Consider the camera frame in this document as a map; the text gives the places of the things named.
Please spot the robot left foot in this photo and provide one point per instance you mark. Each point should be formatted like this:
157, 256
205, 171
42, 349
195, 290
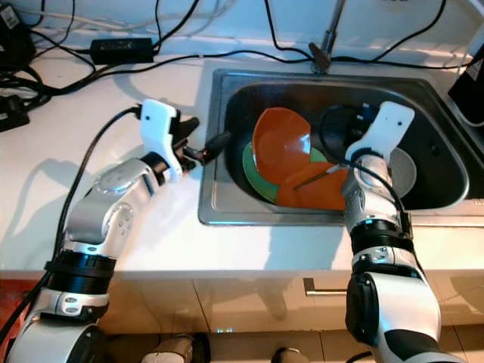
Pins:
174, 349

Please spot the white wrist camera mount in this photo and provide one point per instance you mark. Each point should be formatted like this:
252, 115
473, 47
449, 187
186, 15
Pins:
159, 125
393, 125

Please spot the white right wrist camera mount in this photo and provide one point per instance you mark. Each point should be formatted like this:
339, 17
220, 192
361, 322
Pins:
393, 125

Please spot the black charger with white label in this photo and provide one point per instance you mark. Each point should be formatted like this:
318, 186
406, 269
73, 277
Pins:
17, 41

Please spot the black panel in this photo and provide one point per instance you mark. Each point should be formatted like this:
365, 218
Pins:
469, 102

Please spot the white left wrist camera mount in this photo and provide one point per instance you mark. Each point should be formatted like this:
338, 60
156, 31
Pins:
159, 125

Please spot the white kitchen cabinet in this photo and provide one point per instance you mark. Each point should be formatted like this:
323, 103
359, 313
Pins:
234, 306

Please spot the metal faucet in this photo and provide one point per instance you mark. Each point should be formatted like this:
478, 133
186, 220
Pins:
319, 57

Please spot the black power adapter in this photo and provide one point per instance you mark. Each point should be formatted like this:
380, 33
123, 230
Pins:
121, 50

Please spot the green plate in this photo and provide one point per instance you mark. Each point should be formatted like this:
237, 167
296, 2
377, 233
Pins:
251, 174

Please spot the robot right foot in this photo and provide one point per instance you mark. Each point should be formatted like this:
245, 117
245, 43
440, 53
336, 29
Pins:
291, 356

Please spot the orange plastic plate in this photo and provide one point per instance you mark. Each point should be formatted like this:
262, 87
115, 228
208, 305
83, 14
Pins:
318, 195

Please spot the stainless steel sink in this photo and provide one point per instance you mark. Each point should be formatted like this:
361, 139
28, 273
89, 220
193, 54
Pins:
227, 208

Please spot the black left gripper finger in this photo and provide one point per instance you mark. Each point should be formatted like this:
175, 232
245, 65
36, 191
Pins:
215, 145

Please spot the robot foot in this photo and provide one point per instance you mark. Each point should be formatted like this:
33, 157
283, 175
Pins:
291, 356
174, 349

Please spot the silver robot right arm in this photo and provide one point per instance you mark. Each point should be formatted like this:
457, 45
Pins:
378, 227

